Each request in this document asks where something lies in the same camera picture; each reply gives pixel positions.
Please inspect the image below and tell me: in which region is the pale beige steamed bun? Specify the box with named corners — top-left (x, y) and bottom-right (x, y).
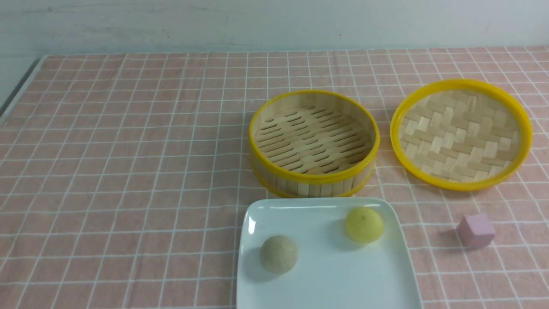
top-left (259, 235), bottom-right (299, 275)

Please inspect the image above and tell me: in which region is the yellow steamed bun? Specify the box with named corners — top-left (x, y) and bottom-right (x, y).
top-left (344, 206), bottom-right (384, 245)

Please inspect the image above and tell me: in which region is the white square plate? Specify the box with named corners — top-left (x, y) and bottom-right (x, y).
top-left (235, 197), bottom-right (423, 309)

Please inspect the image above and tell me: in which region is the bamboo steamer basket yellow rim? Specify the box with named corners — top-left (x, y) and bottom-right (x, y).
top-left (248, 89), bottom-right (380, 198)

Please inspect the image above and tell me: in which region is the pink checkered tablecloth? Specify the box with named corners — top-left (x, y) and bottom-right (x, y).
top-left (0, 46), bottom-right (548, 309)

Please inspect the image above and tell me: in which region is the woven bamboo steamer lid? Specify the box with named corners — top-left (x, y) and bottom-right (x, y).
top-left (390, 79), bottom-right (533, 191)

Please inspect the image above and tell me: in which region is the pink cube block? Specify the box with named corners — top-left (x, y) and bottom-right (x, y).
top-left (455, 214), bottom-right (495, 249)

